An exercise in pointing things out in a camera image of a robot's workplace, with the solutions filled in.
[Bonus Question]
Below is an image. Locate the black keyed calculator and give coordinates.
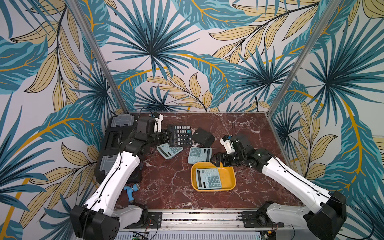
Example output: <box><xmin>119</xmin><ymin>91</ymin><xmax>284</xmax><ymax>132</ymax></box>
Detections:
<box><xmin>167</xmin><ymin>125</ymin><xmax>193</xmax><ymax>147</ymax></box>

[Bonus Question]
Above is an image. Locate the yellow plastic tray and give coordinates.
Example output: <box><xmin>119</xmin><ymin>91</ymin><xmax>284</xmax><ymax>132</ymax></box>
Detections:
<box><xmin>191</xmin><ymin>162</ymin><xmax>236</xmax><ymax>192</ymax></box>

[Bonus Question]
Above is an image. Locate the large teal calculator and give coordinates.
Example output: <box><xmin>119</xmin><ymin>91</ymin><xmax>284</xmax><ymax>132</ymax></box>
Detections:
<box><xmin>196</xmin><ymin>168</ymin><xmax>222</xmax><ymax>190</ymax></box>

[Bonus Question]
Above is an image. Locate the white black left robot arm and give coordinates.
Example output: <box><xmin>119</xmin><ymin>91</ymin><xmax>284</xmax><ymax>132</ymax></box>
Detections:
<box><xmin>70</xmin><ymin>114</ymin><xmax>166</xmax><ymax>240</ymax></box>

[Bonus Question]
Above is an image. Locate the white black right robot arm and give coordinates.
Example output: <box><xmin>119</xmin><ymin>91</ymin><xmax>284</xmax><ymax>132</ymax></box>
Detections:
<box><xmin>210</xmin><ymin>135</ymin><xmax>347</xmax><ymax>240</ymax></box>

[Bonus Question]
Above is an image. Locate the small teal calculator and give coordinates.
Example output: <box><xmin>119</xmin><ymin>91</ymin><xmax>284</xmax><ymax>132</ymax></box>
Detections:
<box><xmin>157</xmin><ymin>143</ymin><xmax>184</xmax><ymax>160</ymax></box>

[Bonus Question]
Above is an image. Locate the black upside-down calculator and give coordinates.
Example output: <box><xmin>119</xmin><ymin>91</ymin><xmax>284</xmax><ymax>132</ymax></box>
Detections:
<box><xmin>192</xmin><ymin>128</ymin><xmax>215</xmax><ymax>148</ymax></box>

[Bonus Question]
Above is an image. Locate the black plastic toolbox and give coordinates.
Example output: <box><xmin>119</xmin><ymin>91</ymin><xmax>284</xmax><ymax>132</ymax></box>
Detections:
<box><xmin>94</xmin><ymin>114</ymin><xmax>137</xmax><ymax>184</ymax></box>

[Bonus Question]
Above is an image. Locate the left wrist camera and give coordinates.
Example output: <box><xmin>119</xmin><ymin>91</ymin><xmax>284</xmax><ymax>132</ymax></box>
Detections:
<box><xmin>153</xmin><ymin>113</ymin><xmax>163</xmax><ymax>133</ymax></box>

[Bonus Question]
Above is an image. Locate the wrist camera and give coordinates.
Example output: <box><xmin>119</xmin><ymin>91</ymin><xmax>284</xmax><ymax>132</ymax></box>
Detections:
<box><xmin>153</xmin><ymin>113</ymin><xmax>163</xmax><ymax>133</ymax></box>
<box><xmin>220</xmin><ymin>136</ymin><xmax>235</xmax><ymax>154</ymax></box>

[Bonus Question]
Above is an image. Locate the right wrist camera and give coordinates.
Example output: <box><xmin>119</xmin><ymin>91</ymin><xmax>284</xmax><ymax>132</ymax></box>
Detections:
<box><xmin>220</xmin><ymin>136</ymin><xmax>235</xmax><ymax>154</ymax></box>

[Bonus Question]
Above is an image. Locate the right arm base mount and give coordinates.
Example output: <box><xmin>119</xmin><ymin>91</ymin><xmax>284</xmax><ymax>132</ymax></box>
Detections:
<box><xmin>237</xmin><ymin>212</ymin><xmax>285</xmax><ymax>230</ymax></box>

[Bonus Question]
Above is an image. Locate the aluminium front rail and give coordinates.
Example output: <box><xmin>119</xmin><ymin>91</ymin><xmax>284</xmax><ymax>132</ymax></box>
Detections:
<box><xmin>71</xmin><ymin>209</ymin><xmax>331</xmax><ymax>240</ymax></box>

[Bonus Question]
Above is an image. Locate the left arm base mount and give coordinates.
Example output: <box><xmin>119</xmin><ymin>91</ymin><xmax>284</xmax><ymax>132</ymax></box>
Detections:
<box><xmin>126</xmin><ymin>212</ymin><xmax>163</xmax><ymax>229</ymax></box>

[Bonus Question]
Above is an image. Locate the left aluminium corner post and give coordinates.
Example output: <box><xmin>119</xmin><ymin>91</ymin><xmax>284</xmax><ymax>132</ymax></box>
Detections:
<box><xmin>67</xmin><ymin>0</ymin><xmax>129</xmax><ymax>114</ymax></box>

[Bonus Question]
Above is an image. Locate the aluminium corner post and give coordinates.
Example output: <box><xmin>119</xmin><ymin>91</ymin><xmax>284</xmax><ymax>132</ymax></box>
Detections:
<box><xmin>67</xmin><ymin>0</ymin><xmax>129</xmax><ymax>114</ymax></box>
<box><xmin>266</xmin><ymin>1</ymin><xmax>344</xmax><ymax>118</ymax></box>

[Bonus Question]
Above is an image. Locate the right aluminium corner post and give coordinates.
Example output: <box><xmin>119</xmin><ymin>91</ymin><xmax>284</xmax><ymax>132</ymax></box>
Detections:
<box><xmin>266</xmin><ymin>1</ymin><xmax>344</xmax><ymax>118</ymax></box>

